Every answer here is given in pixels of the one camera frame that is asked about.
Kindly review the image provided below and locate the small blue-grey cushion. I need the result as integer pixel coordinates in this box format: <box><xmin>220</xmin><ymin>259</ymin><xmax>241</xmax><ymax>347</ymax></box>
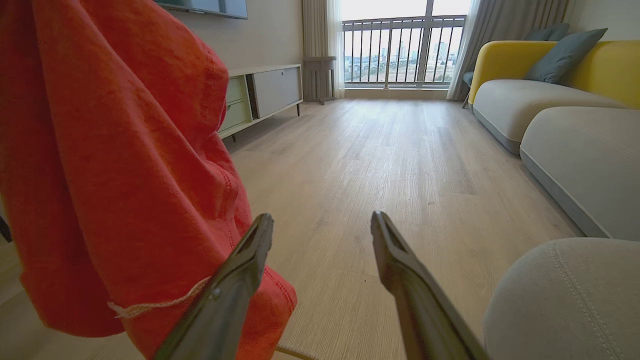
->
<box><xmin>522</xmin><ymin>22</ymin><xmax>571</xmax><ymax>42</ymax></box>

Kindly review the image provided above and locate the round grey ottoman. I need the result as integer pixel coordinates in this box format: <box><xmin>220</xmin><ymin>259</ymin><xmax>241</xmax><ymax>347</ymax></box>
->
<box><xmin>482</xmin><ymin>237</ymin><xmax>640</xmax><ymax>360</ymax></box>

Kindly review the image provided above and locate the beige curtain beside side table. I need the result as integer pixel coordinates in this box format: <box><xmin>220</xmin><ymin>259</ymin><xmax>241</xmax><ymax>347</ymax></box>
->
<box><xmin>301</xmin><ymin>0</ymin><xmax>346</xmax><ymax>99</ymax></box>

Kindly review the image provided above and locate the yellow-backed grey sofa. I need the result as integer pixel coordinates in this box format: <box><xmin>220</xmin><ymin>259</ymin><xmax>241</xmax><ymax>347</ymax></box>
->
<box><xmin>468</xmin><ymin>40</ymin><xmax>640</xmax><ymax>155</ymax></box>

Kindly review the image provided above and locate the grey balcony window railing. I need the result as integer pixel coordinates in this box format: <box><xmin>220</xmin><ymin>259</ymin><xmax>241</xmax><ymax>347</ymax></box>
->
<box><xmin>342</xmin><ymin>15</ymin><xmax>467</xmax><ymax>86</ymax></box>

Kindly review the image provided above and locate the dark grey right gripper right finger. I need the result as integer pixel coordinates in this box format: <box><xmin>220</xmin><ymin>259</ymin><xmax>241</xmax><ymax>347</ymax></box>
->
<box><xmin>370</xmin><ymin>211</ymin><xmax>491</xmax><ymax>360</ymax></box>

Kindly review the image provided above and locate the orange garment with drawstring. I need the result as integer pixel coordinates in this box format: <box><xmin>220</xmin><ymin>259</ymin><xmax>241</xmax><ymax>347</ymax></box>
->
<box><xmin>0</xmin><ymin>0</ymin><xmax>298</xmax><ymax>360</ymax></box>

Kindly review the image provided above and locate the blue chair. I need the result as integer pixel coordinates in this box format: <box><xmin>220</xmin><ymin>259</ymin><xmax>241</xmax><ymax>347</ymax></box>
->
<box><xmin>461</xmin><ymin>71</ymin><xmax>475</xmax><ymax>109</ymax></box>

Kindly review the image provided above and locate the large blue-grey cushion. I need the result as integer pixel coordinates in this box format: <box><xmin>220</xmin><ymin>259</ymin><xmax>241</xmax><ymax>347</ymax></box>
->
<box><xmin>524</xmin><ymin>28</ymin><xmax>608</xmax><ymax>85</ymax></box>

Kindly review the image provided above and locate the small grey side table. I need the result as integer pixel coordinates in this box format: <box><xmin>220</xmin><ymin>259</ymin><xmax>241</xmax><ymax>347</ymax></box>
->
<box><xmin>302</xmin><ymin>56</ymin><xmax>337</xmax><ymax>105</ymax></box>

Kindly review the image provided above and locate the grey sofa seat module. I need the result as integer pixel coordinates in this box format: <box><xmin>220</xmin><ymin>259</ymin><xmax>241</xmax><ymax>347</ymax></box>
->
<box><xmin>520</xmin><ymin>106</ymin><xmax>640</xmax><ymax>242</ymax></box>

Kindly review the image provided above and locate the low cream TV cabinet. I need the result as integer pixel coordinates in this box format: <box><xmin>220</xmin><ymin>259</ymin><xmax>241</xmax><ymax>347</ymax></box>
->
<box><xmin>217</xmin><ymin>64</ymin><xmax>304</xmax><ymax>141</ymax></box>

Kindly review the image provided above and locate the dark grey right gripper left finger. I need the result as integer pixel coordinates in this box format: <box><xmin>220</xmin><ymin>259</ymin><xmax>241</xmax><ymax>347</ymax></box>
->
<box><xmin>152</xmin><ymin>213</ymin><xmax>275</xmax><ymax>360</ymax></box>

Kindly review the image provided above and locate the grey curtain beside sofa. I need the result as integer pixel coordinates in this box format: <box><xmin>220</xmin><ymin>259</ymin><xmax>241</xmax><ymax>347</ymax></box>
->
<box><xmin>446</xmin><ymin>0</ymin><xmax>576</xmax><ymax>102</ymax></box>

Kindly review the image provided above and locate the wall-mounted flat television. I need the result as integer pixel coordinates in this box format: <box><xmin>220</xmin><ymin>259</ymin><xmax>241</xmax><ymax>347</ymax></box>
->
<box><xmin>152</xmin><ymin>0</ymin><xmax>249</xmax><ymax>20</ymax></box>

